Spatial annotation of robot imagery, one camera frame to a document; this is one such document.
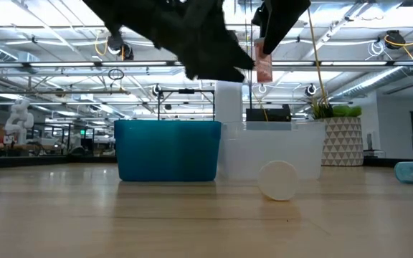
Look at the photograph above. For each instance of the silver air duct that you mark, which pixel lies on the silver air duct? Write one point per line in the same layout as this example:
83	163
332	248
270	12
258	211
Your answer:
378	82

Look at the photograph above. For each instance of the black aluminium table frame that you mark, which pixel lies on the black aluminium table frame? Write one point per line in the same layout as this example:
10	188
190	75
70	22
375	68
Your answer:
31	162

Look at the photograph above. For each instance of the small amber pill bottle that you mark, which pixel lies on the small amber pill bottle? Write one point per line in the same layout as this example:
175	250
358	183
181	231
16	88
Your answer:
278	181

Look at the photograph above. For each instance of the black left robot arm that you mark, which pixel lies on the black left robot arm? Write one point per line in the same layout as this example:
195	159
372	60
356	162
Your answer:
120	14

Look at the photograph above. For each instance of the green succulent plant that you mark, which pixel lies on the green succulent plant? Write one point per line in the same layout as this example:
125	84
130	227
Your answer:
346	111

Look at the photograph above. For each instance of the blue plastic bin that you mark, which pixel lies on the blue plastic bin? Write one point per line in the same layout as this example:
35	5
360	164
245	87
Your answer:
167	150

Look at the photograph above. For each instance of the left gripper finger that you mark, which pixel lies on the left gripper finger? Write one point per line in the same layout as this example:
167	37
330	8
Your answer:
221	64
285	18

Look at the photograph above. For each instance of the pink pill bottle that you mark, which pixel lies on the pink pill bottle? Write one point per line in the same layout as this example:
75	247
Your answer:
264	68

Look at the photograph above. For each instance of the clear plastic bin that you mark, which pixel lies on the clear plastic bin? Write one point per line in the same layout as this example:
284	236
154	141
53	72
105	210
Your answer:
242	154

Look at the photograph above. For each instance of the white pillar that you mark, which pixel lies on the white pillar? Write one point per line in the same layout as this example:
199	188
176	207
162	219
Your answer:
228	104

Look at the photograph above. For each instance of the black rig stand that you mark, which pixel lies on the black rig stand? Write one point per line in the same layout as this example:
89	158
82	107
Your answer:
186	91

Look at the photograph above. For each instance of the ceiling light strip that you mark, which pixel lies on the ceiling light strip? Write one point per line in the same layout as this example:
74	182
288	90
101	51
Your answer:
63	64
353	63
135	63

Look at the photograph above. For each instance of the white robot figure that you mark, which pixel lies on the white robot figure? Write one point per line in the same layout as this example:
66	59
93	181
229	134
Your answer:
18	122

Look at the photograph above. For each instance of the white patterned plant pot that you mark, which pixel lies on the white patterned plant pot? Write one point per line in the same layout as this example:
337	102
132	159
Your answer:
342	143

